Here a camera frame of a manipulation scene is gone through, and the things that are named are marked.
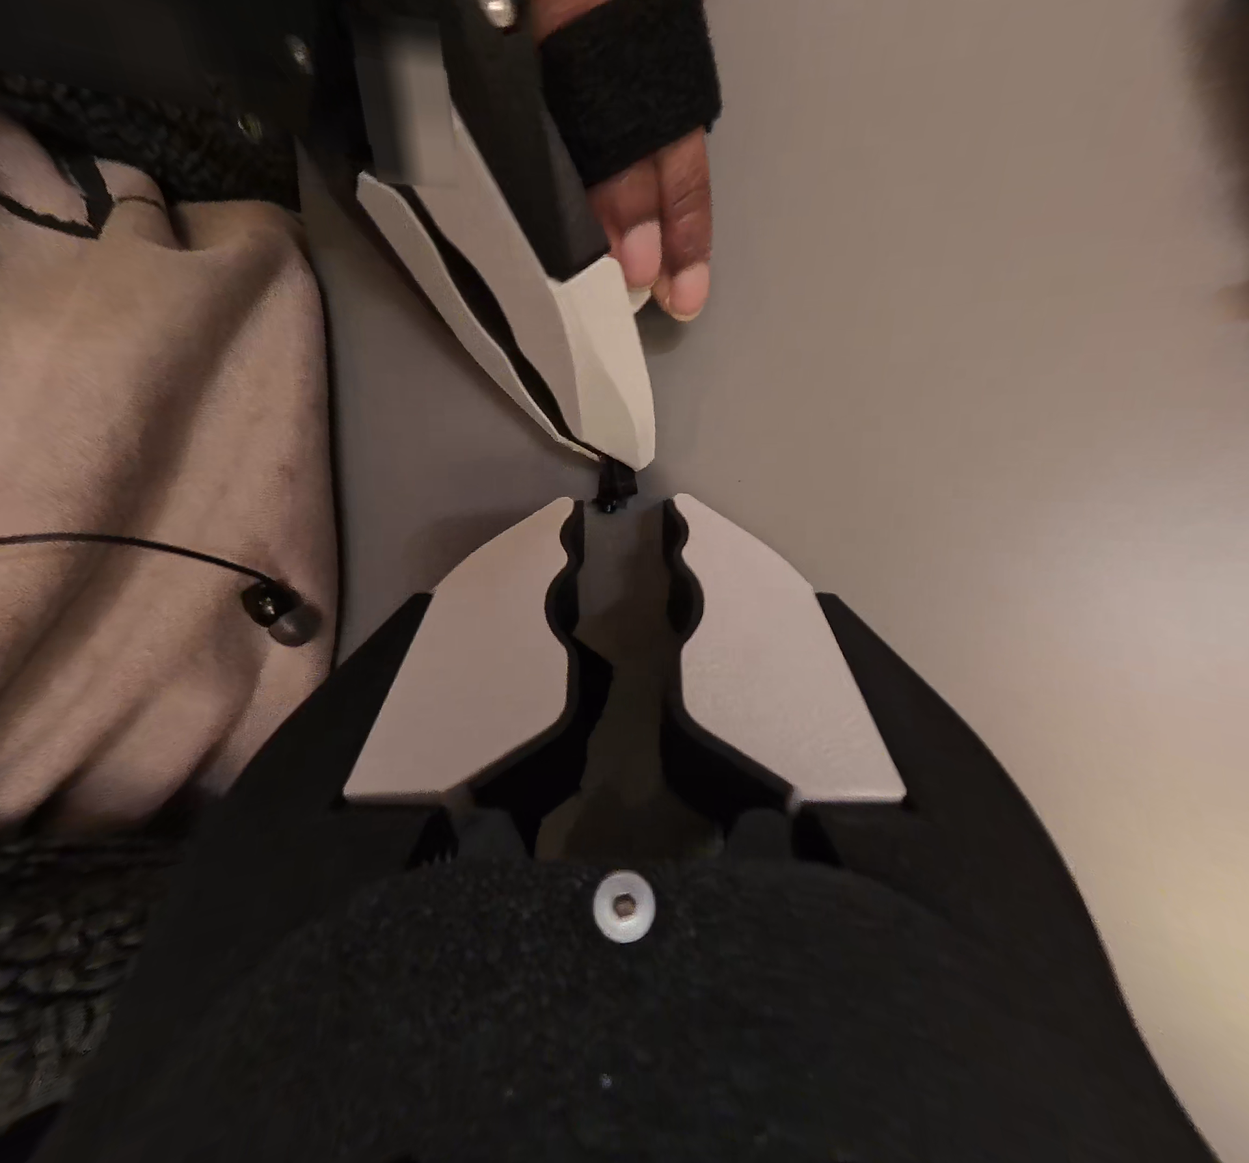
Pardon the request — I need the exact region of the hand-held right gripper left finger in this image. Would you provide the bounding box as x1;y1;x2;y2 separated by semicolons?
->
344;495;586;804

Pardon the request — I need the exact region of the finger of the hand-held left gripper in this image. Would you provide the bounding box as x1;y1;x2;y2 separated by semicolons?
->
422;105;655;473
353;39;597;459

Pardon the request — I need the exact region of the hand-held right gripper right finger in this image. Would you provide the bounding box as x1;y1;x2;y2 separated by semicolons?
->
662;494;909;808

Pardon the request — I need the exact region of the black wired earphone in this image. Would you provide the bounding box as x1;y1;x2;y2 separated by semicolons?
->
0;530;323;646

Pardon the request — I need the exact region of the beige hoodie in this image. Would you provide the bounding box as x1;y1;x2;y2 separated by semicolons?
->
0;113;341;833

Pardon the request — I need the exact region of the person's left hand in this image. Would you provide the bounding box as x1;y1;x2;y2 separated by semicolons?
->
512;0;731;324

